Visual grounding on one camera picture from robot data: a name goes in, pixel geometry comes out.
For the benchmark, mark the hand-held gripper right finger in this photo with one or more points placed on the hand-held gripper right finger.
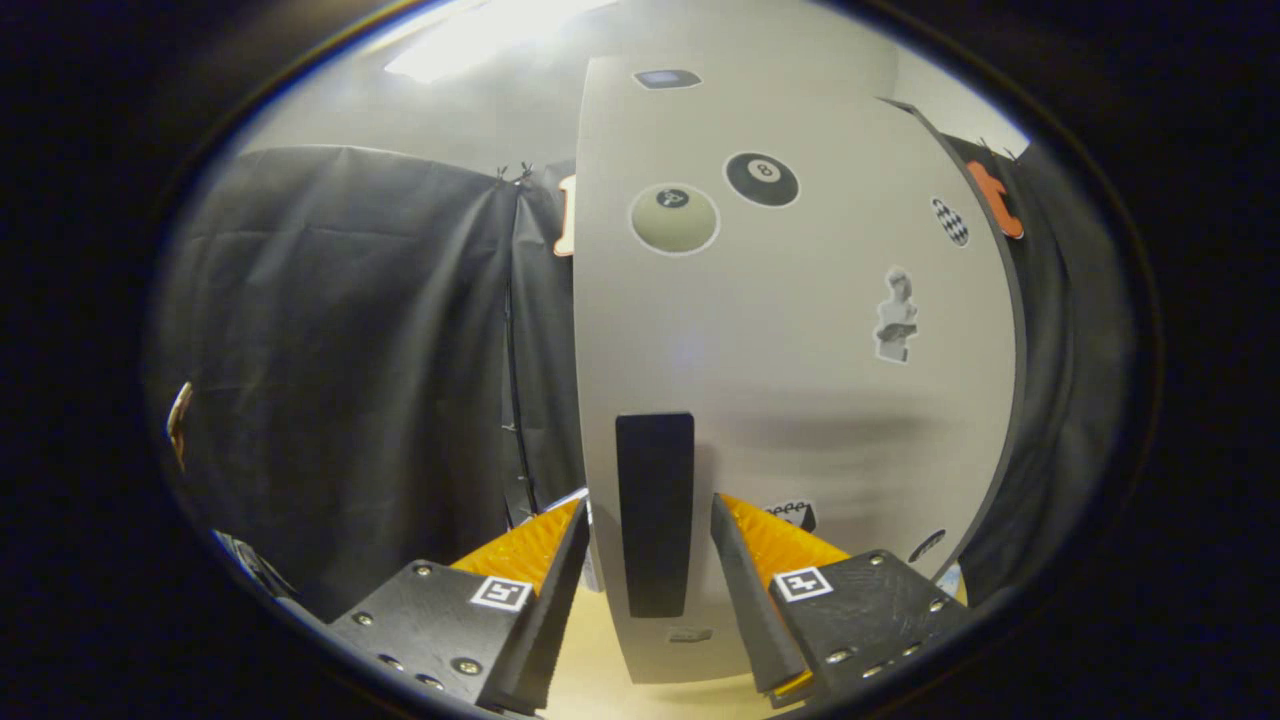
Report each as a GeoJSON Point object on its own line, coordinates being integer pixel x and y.
{"type": "Point", "coordinates": [755, 620]}

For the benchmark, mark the dark metal frame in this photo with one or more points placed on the dark metal frame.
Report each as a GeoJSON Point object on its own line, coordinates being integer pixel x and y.
{"type": "Point", "coordinates": [255, 565]}

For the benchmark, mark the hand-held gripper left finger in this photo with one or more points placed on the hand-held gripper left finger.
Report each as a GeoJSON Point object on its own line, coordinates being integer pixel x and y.
{"type": "Point", "coordinates": [545, 630]}

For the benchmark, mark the dark grey cabinet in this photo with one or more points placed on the dark grey cabinet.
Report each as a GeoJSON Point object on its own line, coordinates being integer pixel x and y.
{"type": "Point", "coordinates": [1019, 340]}

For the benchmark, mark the white pale blue object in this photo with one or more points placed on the white pale blue object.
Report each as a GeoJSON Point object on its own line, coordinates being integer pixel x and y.
{"type": "Point", "coordinates": [952, 582]}

